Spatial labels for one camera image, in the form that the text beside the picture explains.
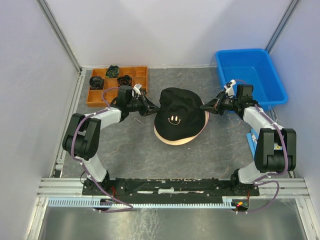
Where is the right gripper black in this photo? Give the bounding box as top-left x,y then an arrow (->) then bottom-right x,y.
200,90 -> 240,117

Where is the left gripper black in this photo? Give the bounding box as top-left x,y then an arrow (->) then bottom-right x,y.
127,93 -> 162,118

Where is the black cap with logo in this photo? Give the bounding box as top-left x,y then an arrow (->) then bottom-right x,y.
153,87 -> 207,141

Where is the beige hat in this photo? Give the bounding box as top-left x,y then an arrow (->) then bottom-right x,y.
153,97 -> 210,146

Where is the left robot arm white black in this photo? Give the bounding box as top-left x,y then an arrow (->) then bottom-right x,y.
62,83 -> 160,195

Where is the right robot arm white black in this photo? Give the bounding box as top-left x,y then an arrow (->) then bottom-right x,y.
200,82 -> 297,196

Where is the rolled black belt centre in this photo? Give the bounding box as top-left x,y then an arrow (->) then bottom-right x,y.
117,75 -> 132,87

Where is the rolled black belt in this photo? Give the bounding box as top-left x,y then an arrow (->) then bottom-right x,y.
117,75 -> 132,87
89,76 -> 105,90
105,65 -> 120,79

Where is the blue cloth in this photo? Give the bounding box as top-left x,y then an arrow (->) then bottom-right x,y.
245,129 -> 283,156

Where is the rolled black belt top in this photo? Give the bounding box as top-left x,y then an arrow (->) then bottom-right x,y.
105,65 -> 120,79

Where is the blue plastic bin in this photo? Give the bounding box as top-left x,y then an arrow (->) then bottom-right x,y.
215,48 -> 288,111

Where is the rolled black belt left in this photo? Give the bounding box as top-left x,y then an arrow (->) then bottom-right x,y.
89,76 -> 105,90

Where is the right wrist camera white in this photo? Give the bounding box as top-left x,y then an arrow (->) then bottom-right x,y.
224,79 -> 236,98

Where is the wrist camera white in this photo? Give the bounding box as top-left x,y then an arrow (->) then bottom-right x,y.
132,83 -> 142,96
224,79 -> 236,98

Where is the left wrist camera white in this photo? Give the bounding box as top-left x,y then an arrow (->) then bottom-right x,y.
132,83 -> 142,96

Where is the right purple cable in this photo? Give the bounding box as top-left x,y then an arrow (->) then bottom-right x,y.
232,79 -> 288,215

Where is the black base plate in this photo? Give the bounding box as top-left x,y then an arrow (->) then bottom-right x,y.
81,176 -> 261,204

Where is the light blue cable duct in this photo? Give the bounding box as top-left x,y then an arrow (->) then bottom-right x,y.
47,197 -> 236,210

